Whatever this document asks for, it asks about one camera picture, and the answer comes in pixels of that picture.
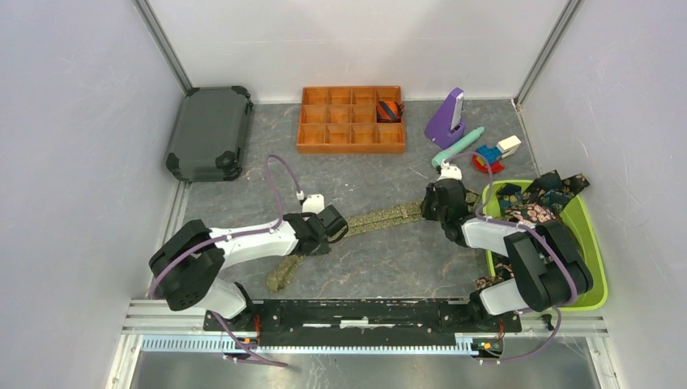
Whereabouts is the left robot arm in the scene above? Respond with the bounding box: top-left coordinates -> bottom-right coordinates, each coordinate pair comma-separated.
148,205 -> 348,331

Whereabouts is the green gold vine tie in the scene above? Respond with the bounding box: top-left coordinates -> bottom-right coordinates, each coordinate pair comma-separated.
266,191 -> 481,293

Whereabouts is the rolled orange striped tie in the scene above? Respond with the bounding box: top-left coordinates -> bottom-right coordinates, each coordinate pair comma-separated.
376,100 -> 404,123

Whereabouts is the navy orange floral tie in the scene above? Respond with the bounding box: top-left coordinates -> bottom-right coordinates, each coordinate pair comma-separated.
496,183 -> 566,216

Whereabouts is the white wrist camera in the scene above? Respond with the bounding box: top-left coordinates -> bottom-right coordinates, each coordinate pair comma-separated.
297,190 -> 326,214
437,163 -> 463,181

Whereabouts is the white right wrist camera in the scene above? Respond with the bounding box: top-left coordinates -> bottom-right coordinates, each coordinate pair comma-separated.
437,163 -> 463,181

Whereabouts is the colourful toy brick boat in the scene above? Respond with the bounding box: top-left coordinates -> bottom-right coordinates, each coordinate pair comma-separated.
472,135 -> 522,174

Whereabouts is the purple metronome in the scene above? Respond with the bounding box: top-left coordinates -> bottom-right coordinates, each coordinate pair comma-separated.
425,88 -> 466,149

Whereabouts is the mint green cylinder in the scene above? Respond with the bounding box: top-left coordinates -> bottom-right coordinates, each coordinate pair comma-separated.
431,126 -> 485,168

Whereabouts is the orange wooden compartment tray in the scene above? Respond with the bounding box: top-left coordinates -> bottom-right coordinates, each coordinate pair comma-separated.
297,86 -> 406,154

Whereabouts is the black pink rose tie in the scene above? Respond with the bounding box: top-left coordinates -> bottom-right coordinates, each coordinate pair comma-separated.
503,203 -> 557,226

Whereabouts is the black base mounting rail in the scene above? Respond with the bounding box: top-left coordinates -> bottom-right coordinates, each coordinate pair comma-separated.
227,298 -> 523,347

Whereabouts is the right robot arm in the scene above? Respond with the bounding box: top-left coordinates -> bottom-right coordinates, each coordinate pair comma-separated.
420,178 -> 594,331

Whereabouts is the dark green hard case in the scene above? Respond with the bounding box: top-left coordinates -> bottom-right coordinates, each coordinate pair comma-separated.
164,85 -> 254,182

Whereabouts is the black gold leaf tie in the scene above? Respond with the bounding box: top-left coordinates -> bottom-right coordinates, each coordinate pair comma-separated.
523,170 -> 591,212

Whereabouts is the lime green plastic bin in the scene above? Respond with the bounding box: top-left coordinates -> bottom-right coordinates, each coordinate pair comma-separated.
482,179 -> 608,312

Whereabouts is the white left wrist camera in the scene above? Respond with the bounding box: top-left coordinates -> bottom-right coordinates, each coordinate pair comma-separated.
297,190 -> 326,214

